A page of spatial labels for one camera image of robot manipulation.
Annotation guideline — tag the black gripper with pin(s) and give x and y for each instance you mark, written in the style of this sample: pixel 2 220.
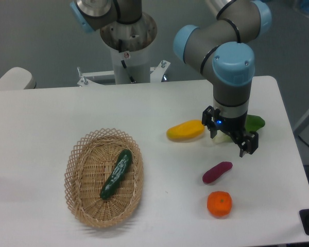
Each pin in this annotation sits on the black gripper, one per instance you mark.
pixel 231 121

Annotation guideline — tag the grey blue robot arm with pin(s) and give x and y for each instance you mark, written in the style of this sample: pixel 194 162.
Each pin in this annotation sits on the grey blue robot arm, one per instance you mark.
pixel 219 52

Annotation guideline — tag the green cucumber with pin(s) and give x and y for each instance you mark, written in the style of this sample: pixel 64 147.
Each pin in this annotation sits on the green cucumber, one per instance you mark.
pixel 122 165

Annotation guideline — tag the woven wicker basket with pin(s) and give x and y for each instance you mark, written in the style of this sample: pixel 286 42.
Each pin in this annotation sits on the woven wicker basket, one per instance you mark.
pixel 90 164

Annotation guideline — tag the green leafy bok choy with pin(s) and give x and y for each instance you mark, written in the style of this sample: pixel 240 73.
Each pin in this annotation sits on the green leafy bok choy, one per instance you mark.
pixel 253 123

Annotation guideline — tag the yellow mango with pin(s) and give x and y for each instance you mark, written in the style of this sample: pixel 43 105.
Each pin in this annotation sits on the yellow mango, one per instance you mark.
pixel 186 130

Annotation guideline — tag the purple sweet potato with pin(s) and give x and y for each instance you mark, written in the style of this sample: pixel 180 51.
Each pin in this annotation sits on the purple sweet potato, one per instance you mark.
pixel 216 172

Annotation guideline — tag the orange tangerine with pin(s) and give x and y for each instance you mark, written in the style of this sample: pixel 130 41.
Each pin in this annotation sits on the orange tangerine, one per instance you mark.
pixel 219 203

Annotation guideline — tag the white chair backrest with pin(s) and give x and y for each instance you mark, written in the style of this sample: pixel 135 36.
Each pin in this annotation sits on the white chair backrest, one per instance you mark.
pixel 17 78

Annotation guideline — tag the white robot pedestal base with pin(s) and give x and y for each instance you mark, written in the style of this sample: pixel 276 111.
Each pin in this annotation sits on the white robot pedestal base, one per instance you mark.
pixel 129 46

